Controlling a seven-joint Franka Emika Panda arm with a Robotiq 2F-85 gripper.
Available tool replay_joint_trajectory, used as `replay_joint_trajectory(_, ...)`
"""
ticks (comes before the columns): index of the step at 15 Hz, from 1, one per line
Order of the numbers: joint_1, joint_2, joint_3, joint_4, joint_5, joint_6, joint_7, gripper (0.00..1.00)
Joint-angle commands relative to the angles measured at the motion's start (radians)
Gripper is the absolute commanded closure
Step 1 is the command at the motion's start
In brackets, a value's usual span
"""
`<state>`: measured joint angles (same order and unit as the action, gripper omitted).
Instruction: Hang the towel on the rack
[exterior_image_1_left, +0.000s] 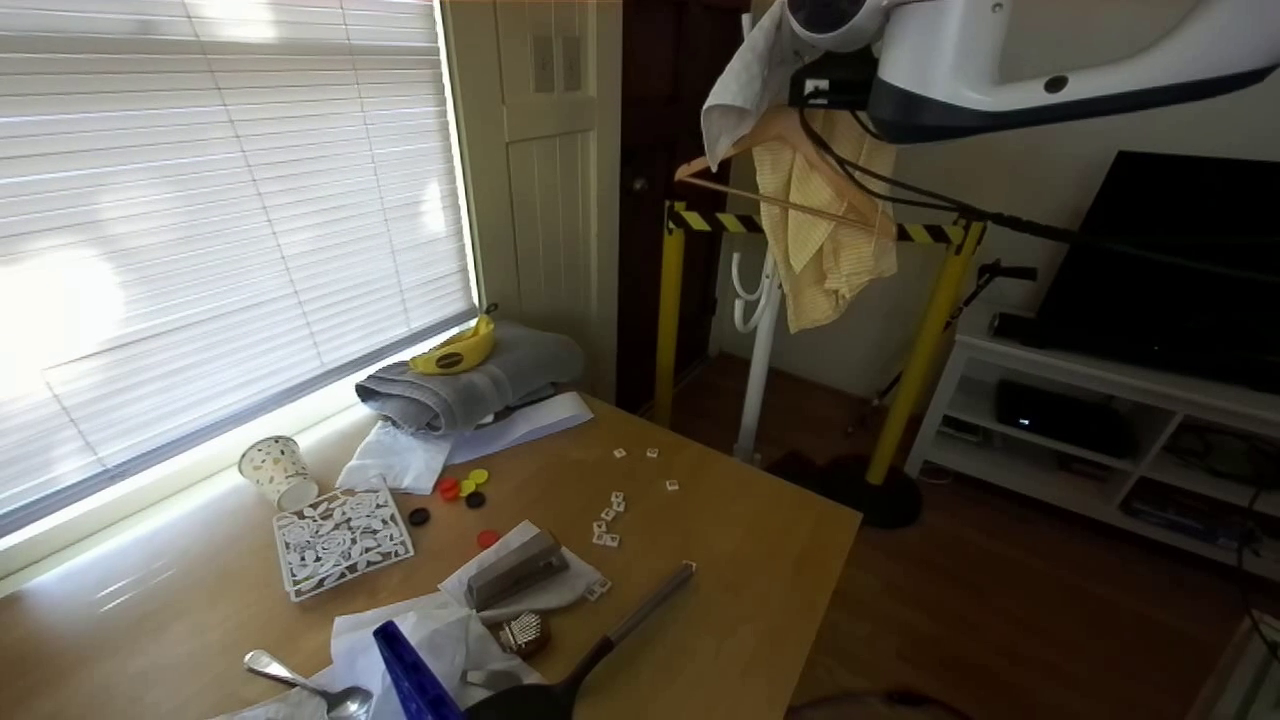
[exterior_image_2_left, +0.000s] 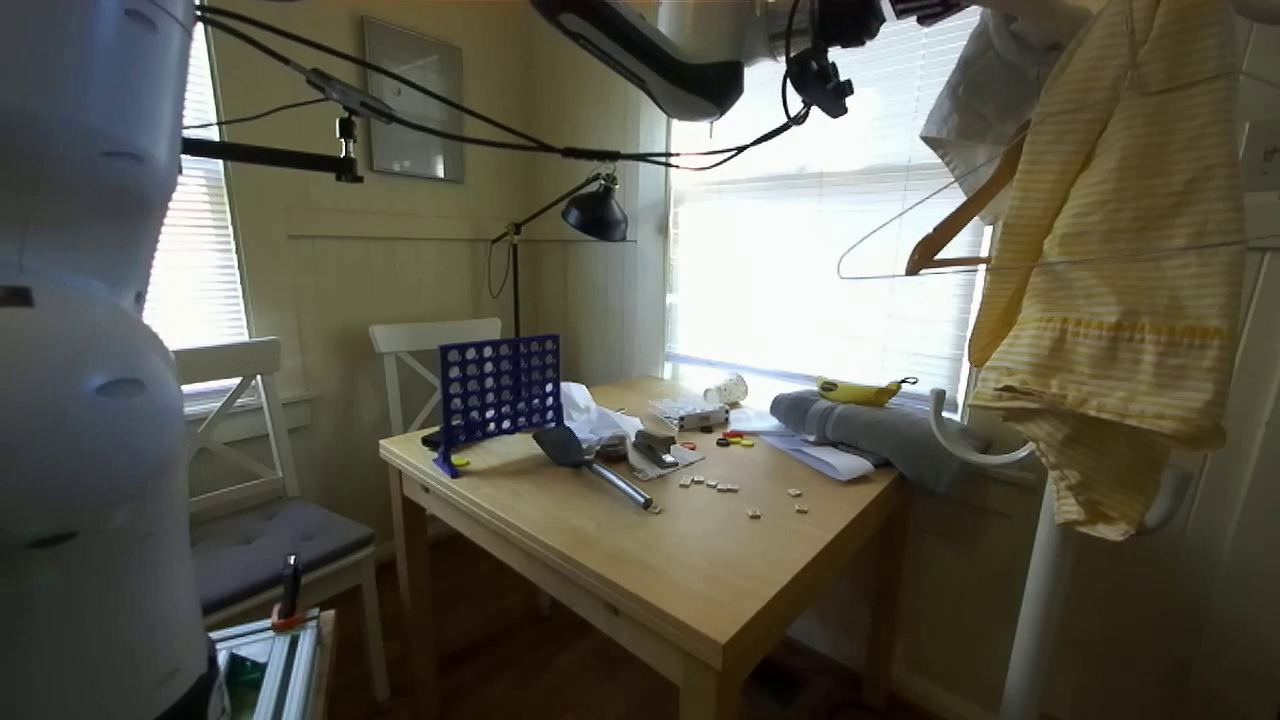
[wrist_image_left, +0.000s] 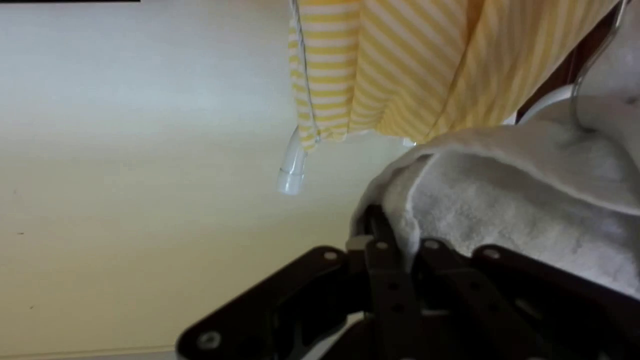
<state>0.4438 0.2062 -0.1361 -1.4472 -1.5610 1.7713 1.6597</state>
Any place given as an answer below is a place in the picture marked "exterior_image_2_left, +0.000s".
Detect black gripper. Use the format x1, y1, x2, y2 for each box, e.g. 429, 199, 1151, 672
798, 0, 986, 52

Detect white towel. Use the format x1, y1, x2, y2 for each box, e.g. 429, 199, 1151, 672
918, 0, 1059, 208

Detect white coat rack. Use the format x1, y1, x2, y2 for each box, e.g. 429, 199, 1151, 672
924, 385, 1203, 720

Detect wooden clothes hanger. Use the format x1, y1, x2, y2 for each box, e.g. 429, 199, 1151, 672
900, 125, 1042, 283

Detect wide white window blinds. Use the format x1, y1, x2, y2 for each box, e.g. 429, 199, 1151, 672
665, 11, 999, 408

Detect yellow striped garment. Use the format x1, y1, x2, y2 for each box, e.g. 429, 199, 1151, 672
964, 0, 1251, 543

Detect yellow banana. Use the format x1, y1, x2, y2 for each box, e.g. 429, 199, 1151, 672
814, 372, 922, 411

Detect black floor lamp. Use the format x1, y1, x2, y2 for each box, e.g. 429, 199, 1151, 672
485, 167, 638, 345

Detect grey folded cloth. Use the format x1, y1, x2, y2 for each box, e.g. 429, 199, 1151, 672
770, 385, 1022, 498

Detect patterned paper cup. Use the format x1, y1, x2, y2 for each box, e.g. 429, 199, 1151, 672
705, 372, 755, 411

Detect white notepad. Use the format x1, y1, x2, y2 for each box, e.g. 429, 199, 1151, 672
755, 425, 879, 487

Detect white patterned tile box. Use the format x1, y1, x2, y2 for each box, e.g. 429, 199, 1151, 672
650, 394, 733, 436

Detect cream panel door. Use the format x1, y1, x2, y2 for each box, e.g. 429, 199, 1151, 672
1173, 0, 1280, 720

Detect grey metal device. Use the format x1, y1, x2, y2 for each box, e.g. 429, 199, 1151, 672
628, 425, 684, 471

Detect white crumpled paper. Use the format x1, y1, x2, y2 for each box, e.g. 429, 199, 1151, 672
558, 381, 650, 460

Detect black ladle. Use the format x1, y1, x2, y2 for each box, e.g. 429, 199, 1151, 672
530, 421, 659, 516

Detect blue connect four grid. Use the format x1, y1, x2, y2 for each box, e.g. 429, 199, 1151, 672
434, 327, 569, 482

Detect white chair with plain back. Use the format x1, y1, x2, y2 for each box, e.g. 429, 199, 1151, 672
364, 312, 507, 441

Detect light wooden table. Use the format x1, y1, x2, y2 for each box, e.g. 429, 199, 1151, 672
372, 372, 924, 720

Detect narrow white window blinds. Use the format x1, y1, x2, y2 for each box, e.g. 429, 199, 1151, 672
135, 25, 259, 358

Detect white chair with cross back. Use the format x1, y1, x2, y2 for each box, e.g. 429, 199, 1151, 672
164, 333, 402, 713

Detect grey seat cushion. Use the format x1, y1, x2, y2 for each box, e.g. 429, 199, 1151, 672
187, 496, 382, 618

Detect red black screwdriver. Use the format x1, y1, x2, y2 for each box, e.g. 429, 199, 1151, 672
270, 547, 309, 641

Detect white framed box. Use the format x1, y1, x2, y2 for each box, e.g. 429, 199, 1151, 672
206, 602, 341, 720

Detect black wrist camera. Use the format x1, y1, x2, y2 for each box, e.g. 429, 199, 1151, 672
779, 45, 862, 125

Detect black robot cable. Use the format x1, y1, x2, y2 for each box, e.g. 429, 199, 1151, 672
192, 0, 820, 171

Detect grey framed wall picture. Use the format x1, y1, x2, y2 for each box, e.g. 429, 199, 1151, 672
355, 17, 473, 186

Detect black stereo camera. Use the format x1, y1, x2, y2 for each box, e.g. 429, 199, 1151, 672
299, 63, 393, 126

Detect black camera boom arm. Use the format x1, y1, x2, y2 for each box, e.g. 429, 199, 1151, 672
176, 99, 368, 186

